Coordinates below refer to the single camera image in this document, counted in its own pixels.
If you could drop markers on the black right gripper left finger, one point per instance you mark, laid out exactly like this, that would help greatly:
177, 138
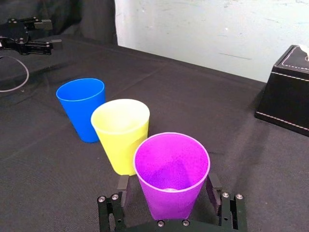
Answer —
109, 212

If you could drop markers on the yellow plastic cup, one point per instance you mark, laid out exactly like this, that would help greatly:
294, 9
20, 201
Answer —
116, 135

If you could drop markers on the blue plastic cup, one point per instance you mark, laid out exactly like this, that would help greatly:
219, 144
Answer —
82, 108

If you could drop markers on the black leather tissue box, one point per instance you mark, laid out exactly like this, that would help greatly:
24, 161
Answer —
282, 101

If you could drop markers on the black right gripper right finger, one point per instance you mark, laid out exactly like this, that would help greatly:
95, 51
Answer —
231, 212

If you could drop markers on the purple plastic cup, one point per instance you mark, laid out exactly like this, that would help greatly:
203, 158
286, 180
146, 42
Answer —
169, 174

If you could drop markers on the black tablecloth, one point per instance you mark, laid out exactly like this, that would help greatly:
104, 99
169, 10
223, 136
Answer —
48, 169

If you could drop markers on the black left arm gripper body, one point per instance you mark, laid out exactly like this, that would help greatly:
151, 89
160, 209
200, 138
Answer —
13, 33

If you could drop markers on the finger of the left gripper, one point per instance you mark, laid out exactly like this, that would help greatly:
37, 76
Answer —
41, 24
38, 47

